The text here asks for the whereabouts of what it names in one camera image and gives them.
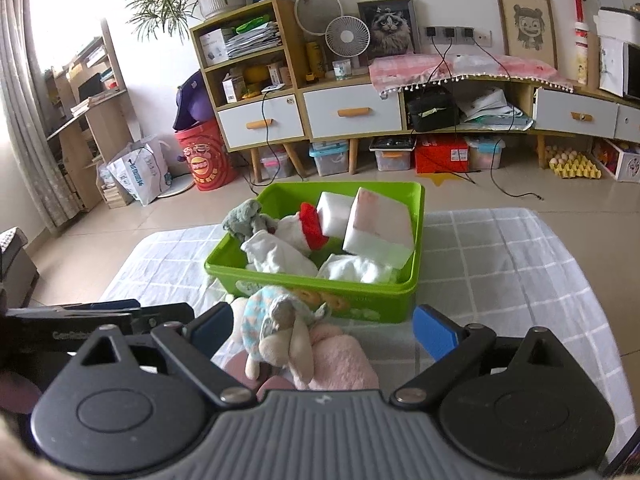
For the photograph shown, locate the beige doll blue dress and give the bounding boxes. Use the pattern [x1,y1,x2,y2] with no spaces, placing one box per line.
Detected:
[231,285,332,391]

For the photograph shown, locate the red white santa plush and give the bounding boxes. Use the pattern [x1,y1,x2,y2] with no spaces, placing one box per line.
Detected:
[275,202,329,254]

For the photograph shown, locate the pink-faced white sponge block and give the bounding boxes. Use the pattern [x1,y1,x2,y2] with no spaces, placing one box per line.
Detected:
[342,187,416,269]

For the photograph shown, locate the white cloth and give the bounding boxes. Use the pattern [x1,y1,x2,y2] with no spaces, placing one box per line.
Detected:
[316,254,401,285]
[241,230,320,277]

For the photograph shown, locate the microwave oven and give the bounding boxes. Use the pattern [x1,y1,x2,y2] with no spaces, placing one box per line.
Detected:
[622,42,640,99]

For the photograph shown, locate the grey checked tablecloth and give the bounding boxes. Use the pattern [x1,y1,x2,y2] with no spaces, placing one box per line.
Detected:
[100,207,626,461]

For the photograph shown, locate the framed cartoon picture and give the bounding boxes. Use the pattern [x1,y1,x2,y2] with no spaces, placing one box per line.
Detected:
[495,0,559,69]

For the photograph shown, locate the clear storage box pink contents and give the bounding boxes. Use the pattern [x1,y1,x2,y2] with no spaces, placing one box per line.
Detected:
[260,152,296,180]

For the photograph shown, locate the dark case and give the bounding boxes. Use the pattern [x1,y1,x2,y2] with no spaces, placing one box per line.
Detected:
[0,227,41,306]

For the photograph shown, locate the small white carton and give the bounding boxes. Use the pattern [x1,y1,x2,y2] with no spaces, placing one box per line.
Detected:
[222,75,247,104]

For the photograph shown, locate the storage box black lid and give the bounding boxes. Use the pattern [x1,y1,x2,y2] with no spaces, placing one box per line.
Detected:
[369,136,417,171]

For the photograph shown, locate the small white desk fan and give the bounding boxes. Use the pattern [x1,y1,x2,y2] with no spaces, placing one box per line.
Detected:
[325,15,371,58]

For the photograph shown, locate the black bag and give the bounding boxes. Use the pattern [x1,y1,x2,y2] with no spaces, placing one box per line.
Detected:
[406,85,461,132]

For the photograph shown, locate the white round base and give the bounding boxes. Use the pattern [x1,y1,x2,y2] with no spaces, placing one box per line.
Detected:
[157,175,196,199]

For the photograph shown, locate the framed cat picture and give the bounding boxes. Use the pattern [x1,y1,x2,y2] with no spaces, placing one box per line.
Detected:
[357,0,420,61]

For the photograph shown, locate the wooden TV stand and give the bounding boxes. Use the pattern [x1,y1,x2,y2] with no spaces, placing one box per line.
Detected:
[299,72,640,171]

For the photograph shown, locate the pink fringed cloth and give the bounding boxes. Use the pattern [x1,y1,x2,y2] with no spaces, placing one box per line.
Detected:
[369,52,576,99]

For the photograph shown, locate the red box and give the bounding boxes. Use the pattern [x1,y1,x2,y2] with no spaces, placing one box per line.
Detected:
[415,135,471,175]

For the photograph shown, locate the wooden shelf cabinet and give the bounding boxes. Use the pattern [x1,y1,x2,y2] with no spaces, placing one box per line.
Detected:
[190,0,312,184]

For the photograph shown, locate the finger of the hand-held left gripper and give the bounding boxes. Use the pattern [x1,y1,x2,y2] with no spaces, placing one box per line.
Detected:
[5,299,142,317]
[131,302,196,333]

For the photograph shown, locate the yellow egg tray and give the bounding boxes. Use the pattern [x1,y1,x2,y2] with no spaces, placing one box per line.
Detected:
[547,145,604,180]

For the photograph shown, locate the grey plush toy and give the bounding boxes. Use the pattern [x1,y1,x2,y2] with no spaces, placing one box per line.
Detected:
[221,199,281,244]

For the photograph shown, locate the white TV stand drawer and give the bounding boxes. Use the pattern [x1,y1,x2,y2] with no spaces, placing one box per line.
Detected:
[302,84,404,139]
[614,106,640,144]
[532,87,621,137]

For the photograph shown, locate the grey patterned curtain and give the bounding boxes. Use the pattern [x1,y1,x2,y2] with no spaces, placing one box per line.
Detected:
[0,0,84,234]

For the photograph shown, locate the stack of papers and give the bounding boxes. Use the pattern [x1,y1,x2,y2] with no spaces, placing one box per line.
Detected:
[225,22,281,59]

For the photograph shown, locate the white red cylinder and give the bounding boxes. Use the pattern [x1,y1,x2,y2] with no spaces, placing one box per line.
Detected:
[574,22,591,86]

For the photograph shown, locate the clear storage box blue lid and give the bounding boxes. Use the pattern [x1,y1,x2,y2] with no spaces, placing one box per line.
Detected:
[309,141,350,177]
[467,136,506,171]

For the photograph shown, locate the white paper bag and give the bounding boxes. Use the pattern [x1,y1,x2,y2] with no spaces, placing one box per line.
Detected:
[98,135,171,207]

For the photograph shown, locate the pink plush toy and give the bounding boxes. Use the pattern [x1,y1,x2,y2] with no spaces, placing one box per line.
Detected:
[295,322,380,391]

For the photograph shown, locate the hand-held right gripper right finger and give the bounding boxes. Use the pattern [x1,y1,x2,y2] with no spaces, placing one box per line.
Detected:
[390,305,568,408]

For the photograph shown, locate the plain white sponge block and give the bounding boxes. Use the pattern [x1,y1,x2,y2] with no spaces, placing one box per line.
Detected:
[316,191,360,239]

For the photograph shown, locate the white appliance box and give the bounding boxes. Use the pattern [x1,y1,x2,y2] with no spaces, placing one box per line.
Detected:
[597,7,640,47]

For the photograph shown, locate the red printed bag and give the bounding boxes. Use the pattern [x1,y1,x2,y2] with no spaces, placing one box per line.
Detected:
[175,119,239,192]

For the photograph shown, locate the white printed box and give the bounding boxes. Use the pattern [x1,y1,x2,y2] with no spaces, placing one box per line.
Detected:
[595,139,640,182]

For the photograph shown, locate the large white fan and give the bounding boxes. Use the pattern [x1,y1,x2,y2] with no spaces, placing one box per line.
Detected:
[294,0,344,36]

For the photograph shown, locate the white carton grey print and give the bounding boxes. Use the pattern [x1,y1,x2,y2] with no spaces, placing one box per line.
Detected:
[199,29,234,66]

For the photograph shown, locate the black cable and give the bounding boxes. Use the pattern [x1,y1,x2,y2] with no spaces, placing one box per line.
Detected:
[260,89,307,182]

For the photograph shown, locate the wall power sockets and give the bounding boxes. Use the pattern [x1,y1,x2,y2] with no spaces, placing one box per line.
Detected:
[425,25,491,44]

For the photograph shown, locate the green plastic bin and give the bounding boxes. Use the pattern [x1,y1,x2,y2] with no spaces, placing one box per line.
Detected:
[204,181,426,324]

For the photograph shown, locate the yellow bottle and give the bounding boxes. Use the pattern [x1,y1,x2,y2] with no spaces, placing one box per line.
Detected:
[306,41,326,81]

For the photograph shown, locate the wooden desk with shelves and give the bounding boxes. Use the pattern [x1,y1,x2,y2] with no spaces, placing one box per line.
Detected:
[45,20,134,211]

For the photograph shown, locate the white cabinet drawer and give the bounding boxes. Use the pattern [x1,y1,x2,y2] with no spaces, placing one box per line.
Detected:
[217,94,306,151]

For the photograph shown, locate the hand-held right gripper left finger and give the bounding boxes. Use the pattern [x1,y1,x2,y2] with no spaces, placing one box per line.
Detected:
[75,302,257,407]

